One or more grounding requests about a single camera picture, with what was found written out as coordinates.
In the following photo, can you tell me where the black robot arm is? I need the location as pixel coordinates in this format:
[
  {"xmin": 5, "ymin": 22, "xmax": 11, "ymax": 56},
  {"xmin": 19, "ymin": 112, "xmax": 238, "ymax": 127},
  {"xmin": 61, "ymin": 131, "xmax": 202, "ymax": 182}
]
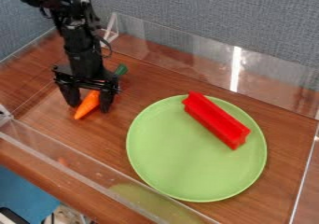
[{"xmin": 20, "ymin": 0, "xmax": 120, "ymax": 113}]

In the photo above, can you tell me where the red toy block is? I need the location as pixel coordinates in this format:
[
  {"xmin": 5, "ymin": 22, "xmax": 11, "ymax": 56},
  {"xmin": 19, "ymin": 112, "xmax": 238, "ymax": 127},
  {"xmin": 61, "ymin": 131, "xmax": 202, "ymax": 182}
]
[{"xmin": 182, "ymin": 91, "xmax": 251, "ymax": 150}]

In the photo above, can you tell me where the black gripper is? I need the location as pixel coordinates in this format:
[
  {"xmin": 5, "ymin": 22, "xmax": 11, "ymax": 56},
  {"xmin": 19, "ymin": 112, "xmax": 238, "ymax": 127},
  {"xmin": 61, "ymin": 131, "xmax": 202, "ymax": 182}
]
[{"xmin": 52, "ymin": 64, "xmax": 120, "ymax": 113}]

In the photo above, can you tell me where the black cable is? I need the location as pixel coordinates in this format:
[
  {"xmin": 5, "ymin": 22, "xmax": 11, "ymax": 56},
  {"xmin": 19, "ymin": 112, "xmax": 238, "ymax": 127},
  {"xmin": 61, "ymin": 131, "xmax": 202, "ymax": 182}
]
[{"xmin": 97, "ymin": 35, "xmax": 115, "ymax": 59}]

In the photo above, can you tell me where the green plate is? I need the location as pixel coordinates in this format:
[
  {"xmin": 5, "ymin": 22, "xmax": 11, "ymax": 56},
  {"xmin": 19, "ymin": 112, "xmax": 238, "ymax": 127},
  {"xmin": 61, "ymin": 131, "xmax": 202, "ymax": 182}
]
[{"xmin": 125, "ymin": 95, "xmax": 268, "ymax": 203}]

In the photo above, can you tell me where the orange toy carrot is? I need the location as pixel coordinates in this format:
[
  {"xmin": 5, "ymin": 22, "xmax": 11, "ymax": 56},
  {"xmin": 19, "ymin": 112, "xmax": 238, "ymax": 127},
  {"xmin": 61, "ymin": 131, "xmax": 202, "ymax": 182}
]
[{"xmin": 73, "ymin": 64, "xmax": 127, "ymax": 119}]

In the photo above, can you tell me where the clear acrylic enclosure wall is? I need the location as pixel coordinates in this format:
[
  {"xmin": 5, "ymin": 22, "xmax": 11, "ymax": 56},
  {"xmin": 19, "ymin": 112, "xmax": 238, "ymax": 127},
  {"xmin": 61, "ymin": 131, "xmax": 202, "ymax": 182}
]
[{"xmin": 0, "ymin": 13, "xmax": 319, "ymax": 224}]

